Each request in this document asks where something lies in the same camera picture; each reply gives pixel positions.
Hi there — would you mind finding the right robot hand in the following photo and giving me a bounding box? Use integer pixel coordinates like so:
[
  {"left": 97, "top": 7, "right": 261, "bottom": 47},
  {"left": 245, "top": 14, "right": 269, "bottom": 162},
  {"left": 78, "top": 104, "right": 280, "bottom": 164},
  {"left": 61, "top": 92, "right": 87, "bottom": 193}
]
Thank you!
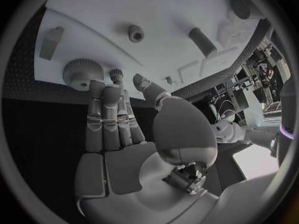
[{"left": 73, "top": 73, "right": 221, "bottom": 224}]

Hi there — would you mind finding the white task board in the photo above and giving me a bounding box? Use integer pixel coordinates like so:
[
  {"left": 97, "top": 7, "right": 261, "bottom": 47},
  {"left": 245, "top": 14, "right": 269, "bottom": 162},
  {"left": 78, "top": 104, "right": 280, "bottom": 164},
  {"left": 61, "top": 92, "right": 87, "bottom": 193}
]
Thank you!
[{"left": 33, "top": 0, "right": 274, "bottom": 101}]

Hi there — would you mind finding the small grey gear peg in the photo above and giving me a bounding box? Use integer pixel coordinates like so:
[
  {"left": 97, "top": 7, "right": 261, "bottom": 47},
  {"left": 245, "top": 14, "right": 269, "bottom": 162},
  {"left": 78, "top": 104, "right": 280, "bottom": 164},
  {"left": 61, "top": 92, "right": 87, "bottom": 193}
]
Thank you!
[{"left": 109, "top": 69, "right": 126, "bottom": 98}]

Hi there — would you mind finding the large grey gear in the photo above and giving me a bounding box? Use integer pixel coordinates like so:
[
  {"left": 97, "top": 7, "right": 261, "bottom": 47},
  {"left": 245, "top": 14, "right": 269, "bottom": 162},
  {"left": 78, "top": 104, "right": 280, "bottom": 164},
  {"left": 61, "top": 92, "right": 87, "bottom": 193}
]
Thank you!
[{"left": 62, "top": 58, "right": 106, "bottom": 91}]

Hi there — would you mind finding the grey socket head plug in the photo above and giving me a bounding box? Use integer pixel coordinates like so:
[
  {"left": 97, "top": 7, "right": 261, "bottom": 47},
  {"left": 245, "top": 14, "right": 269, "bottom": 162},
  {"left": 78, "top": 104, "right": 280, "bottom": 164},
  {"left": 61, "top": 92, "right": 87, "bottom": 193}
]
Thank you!
[{"left": 128, "top": 24, "right": 146, "bottom": 43}]

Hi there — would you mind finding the long grey cylinder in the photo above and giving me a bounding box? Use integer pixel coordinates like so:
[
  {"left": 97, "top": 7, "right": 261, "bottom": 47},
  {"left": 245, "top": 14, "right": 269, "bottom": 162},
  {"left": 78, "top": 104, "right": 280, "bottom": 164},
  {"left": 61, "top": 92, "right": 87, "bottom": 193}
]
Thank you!
[{"left": 188, "top": 27, "right": 218, "bottom": 58}]

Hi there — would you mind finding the grey block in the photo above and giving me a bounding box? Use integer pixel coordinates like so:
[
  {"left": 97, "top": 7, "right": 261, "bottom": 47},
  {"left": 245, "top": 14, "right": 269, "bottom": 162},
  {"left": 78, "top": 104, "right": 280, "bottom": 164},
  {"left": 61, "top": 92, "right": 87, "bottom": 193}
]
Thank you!
[{"left": 38, "top": 26, "right": 65, "bottom": 61}]

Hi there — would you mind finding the cluttered workshop desk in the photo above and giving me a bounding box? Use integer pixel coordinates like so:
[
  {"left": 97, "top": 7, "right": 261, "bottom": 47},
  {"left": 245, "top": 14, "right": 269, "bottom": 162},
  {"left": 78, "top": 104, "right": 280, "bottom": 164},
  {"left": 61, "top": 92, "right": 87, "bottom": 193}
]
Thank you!
[{"left": 210, "top": 42, "right": 292, "bottom": 116}]

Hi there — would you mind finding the fat grey cylinder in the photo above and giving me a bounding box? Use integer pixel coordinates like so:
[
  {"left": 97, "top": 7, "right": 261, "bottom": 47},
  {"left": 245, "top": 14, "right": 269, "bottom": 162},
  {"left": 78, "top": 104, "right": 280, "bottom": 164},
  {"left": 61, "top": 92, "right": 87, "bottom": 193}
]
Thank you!
[{"left": 228, "top": 0, "right": 253, "bottom": 20}]

